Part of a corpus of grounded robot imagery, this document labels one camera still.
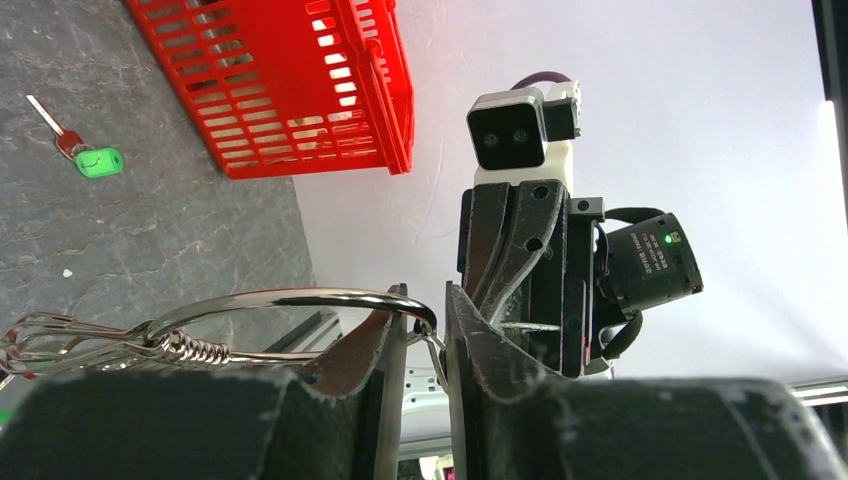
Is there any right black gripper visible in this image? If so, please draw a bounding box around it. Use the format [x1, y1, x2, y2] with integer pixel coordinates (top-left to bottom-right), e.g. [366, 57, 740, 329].
[460, 179, 602, 378]

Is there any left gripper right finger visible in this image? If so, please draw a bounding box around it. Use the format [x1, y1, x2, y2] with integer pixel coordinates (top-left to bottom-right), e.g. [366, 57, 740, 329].
[445, 283, 570, 479]

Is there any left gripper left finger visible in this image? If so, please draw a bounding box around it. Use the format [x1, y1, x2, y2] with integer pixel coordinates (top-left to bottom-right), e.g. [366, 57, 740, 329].
[264, 308, 407, 479]

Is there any large silver keyring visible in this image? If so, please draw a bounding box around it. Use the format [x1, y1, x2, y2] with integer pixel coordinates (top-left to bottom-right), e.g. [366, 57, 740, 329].
[1, 287, 445, 389]

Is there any green key tag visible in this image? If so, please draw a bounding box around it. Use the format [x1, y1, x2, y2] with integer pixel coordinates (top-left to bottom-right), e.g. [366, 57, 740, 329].
[74, 147, 124, 179]

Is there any red plastic basket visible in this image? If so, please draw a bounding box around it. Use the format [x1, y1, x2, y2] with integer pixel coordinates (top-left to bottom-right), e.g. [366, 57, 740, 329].
[126, 1, 414, 179]

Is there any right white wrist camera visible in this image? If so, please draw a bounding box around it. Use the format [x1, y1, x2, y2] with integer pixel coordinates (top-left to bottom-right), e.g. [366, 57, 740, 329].
[466, 71, 582, 192]

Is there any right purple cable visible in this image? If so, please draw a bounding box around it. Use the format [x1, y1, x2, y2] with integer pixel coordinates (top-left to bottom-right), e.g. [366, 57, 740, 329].
[510, 70, 572, 91]

